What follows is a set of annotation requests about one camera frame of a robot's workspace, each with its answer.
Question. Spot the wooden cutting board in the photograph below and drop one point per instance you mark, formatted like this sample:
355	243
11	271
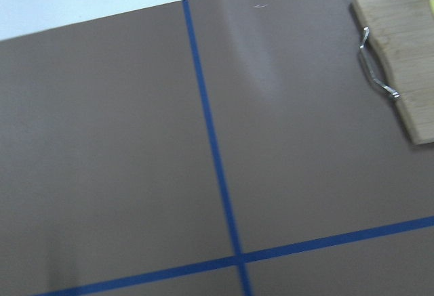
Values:
397	49

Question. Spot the yellow plastic knife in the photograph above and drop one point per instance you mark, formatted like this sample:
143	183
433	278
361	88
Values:
431	5

